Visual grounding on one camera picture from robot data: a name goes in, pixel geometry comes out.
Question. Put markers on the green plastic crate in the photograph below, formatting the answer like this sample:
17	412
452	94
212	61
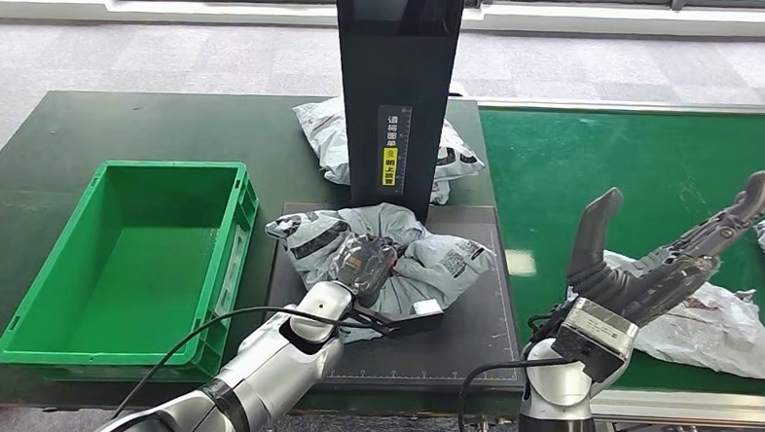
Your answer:
128	281

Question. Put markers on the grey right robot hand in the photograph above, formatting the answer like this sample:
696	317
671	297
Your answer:
650	284

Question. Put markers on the white grey plastic parcel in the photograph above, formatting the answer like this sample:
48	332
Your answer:
324	141

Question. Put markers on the green conveyor belt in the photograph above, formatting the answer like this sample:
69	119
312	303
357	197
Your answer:
552	170

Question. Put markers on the thin aluminium conveyor rail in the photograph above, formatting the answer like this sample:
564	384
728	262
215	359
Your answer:
619	106

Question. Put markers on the grey parcel with red cartoon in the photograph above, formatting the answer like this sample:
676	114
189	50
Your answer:
432	262

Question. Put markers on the wide aluminium conveyor rail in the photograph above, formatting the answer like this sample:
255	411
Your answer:
703	409

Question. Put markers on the plain grey parcel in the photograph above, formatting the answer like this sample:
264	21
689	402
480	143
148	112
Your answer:
706	332

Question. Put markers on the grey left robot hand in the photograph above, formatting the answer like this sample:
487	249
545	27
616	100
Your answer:
364	265

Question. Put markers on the black inbound scanning machine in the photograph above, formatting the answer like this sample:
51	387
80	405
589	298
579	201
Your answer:
395	79

